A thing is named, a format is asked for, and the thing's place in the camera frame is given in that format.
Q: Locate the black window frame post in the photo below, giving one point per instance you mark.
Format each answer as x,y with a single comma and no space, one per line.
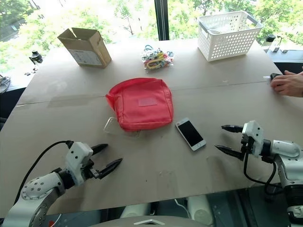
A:
162,20

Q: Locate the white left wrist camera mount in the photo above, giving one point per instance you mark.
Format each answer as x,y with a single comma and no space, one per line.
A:
77,153

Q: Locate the white rounded shape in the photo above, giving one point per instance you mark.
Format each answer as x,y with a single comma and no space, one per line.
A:
201,210
136,211

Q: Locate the bag of colourful clips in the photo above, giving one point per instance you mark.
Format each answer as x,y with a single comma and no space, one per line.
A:
157,58

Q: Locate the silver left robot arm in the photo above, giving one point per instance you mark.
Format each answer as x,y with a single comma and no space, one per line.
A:
35,191

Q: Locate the small black device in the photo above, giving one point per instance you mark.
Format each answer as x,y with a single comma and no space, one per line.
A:
36,56

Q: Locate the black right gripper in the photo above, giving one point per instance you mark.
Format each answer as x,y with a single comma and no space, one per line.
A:
245,145

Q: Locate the red fabric zip pouch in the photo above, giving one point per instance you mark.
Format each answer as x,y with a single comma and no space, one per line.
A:
142,106

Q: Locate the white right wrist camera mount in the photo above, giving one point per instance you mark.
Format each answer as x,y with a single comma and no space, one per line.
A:
253,136

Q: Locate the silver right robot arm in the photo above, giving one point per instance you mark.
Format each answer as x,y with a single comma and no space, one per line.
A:
287,163

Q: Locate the white smartphone with black screen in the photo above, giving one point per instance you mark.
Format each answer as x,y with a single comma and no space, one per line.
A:
190,134

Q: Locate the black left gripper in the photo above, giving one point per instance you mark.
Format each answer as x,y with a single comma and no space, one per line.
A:
91,171

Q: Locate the clear bottle with black cap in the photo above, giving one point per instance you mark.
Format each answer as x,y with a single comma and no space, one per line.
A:
270,43

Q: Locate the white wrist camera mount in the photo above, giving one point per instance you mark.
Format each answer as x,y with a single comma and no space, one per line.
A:
253,136
77,153

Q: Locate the clear plastic bag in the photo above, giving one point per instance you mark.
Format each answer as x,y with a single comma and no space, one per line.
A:
110,126

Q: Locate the small black object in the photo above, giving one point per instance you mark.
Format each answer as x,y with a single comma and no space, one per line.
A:
274,76

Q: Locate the white perforated plastic basket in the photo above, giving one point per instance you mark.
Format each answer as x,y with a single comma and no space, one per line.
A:
227,42

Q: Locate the open brown cardboard box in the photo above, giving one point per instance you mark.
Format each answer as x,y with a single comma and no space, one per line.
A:
88,50

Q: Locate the person's bare hand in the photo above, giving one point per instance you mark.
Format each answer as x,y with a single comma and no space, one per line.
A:
290,84

